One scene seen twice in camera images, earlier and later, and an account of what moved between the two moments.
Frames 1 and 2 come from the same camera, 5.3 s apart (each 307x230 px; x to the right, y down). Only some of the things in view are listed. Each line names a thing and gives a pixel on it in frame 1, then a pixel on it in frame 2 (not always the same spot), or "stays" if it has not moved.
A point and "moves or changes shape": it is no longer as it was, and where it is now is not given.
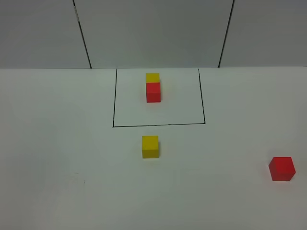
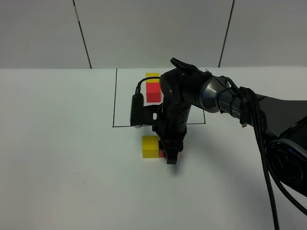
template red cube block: (153, 92) stays
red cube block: (282, 168) moves or changes shape
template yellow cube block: (152, 77) stays
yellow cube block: (150, 147) stays
